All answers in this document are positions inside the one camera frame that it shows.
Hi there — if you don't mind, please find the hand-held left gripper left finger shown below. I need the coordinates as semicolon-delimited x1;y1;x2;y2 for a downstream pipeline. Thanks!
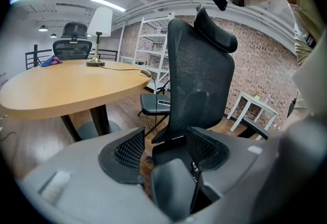
16;127;171;224

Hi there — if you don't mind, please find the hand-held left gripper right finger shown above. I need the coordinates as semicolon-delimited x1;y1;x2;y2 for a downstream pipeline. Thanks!
185;126;294;224

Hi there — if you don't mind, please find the blue cloth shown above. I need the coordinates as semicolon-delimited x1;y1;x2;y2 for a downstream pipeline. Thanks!
40;55;63;67

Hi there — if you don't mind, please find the white square table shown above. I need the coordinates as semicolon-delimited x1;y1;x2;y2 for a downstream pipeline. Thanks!
226;91;278;141

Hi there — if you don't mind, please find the black mesh office chair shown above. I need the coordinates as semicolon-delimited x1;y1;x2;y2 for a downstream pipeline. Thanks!
150;5;270;165
52;22;92;61

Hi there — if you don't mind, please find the round wooden table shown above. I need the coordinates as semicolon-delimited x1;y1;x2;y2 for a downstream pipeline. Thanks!
0;59;152;142

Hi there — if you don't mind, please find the black folding chair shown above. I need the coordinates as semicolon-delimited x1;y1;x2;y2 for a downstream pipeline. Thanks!
137;79;171;132

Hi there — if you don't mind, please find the person's beige shirt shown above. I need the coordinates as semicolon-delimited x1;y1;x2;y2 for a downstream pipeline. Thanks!
270;0;322;65

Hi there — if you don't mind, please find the white metal shelf unit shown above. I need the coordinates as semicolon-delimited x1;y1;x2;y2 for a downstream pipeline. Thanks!
120;12;177;91

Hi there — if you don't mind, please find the white-shade brass table lamp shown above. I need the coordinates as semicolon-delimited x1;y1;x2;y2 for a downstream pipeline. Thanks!
86;6;113;67

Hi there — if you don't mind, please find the black lamp cord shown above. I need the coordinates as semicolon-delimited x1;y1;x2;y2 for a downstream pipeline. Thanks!
97;63;158;95

